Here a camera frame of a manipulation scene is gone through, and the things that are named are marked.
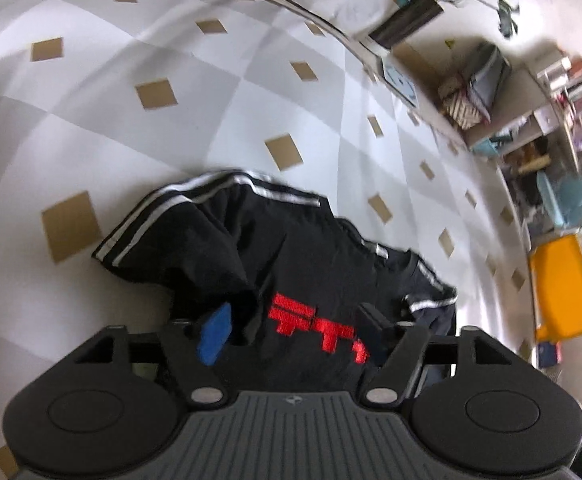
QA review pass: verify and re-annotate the yellow plastic chair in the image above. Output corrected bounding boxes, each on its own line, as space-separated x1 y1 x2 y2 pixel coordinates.
528 235 582 343

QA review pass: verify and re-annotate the light blue patterned pad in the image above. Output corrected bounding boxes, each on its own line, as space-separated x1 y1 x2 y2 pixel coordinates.
382 55 420 109

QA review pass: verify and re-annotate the light blue chair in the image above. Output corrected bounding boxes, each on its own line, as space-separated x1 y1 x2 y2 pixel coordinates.
536 170 582 233

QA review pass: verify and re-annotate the grey white checkered tablecloth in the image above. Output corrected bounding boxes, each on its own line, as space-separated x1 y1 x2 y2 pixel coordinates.
0 0 547 480

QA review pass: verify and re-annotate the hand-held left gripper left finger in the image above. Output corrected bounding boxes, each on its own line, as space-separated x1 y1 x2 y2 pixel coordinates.
73 303 233 406

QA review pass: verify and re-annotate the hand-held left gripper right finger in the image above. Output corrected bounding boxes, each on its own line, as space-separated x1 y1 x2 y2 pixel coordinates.
356 303 517 406

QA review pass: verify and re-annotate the black t-shirt red print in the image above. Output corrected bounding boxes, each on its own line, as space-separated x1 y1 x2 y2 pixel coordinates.
91 170 459 393

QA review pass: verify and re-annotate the dark blue red box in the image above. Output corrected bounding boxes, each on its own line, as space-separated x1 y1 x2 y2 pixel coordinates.
536 342 563 369

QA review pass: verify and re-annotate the white desk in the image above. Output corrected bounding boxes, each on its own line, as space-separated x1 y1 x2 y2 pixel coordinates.
466 67 572 161

